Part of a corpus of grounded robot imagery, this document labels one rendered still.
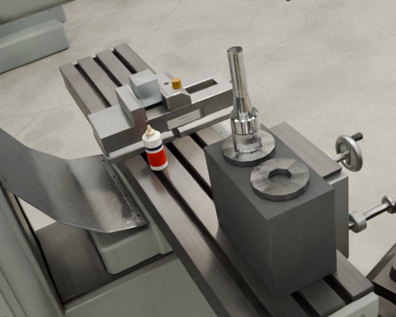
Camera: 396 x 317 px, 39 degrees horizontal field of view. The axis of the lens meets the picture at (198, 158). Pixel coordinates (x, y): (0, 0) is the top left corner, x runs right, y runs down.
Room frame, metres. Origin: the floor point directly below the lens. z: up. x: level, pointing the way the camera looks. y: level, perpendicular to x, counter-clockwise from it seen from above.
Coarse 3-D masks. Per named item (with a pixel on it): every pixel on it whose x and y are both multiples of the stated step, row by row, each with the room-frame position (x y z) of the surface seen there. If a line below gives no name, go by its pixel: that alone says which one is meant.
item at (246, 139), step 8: (232, 128) 0.75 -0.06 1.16; (240, 128) 0.74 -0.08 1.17; (248, 128) 0.73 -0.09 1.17; (256, 128) 0.74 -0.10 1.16; (240, 136) 0.74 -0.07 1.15; (248, 136) 0.73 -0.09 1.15; (256, 136) 0.74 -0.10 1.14; (240, 144) 0.74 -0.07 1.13; (248, 144) 0.73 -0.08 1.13; (256, 144) 0.74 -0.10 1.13; (248, 152) 0.73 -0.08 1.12
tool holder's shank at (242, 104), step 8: (232, 48) 0.76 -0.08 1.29; (240, 48) 0.76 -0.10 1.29; (232, 56) 0.75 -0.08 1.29; (240, 56) 0.75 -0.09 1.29; (232, 64) 0.75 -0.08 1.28; (240, 64) 0.75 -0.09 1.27; (232, 72) 0.75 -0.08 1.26; (240, 72) 0.75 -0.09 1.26; (232, 80) 0.75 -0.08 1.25; (240, 80) 0.75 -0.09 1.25; (240, 88) 0.75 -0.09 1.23; (240, 96) 0.75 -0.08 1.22; (248, 96) 0.75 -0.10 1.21; (240, 104) 0.74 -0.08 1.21; (248, 104) 0.75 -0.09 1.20; (240, 112) 0.74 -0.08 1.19; (248, 112) 0.75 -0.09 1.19
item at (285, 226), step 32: (224, 160) 0.74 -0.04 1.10; (256, 160) 0.71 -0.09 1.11; (288, 160) 0.69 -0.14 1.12; (224, 192) 0.73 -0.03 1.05; (256, 192) 0.64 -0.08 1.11; (288, 192) 0.62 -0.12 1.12; (320, 192) 0.62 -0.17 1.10; (224, 224) 0.76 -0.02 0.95; (256, 224) 0.62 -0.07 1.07; (288, 224) 0.60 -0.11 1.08; (320, 224) 0.61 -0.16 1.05; (256, 256) 0.64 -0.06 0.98; (288, 256) 0.60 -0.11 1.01; (320, 256) 0.61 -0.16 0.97; (288, 288) 0.59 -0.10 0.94
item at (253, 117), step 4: (252, 108) 0.76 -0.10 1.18; (232, 112) 0.77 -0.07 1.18; (252, 112) 0.75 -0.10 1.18; (256, 112) 0.75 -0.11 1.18; (232, 116) 0.75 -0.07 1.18; (236, 116) 0.75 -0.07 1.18; (240, 116) 0.75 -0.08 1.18; (244, 116) 0.75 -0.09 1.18; (248, 116) 0.74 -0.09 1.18; (252, 116) 0.74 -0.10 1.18; (256, 116) 0.74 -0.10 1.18; (232, 120) 0.75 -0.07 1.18; (236, 120) 0.74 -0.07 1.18; (240, 120) 0.74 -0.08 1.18; (244, 120) 0.74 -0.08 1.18; (248, 120) 0.73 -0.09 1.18; (252, 120) 0.74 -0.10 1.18; (256, 120) 0.74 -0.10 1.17; (236, 124) 0.74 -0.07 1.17; (240, 124) 0.74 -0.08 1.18; (244, 124) 0.73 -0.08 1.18; (248, 124) 0.73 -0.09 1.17
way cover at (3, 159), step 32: (0, 128) 1.15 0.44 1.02; (0, 160) 0.95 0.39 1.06; (32, 160) 1.10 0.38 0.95; (64, 160) 1.18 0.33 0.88; (96, 160) 1.19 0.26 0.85; (32, 192) 0.91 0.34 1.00; (64, 192) 1.00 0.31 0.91; (96, 192) 1.04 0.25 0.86; (128, 192) 1.04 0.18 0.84; (96, 224) 0.91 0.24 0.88; (128, 224) 0.92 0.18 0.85
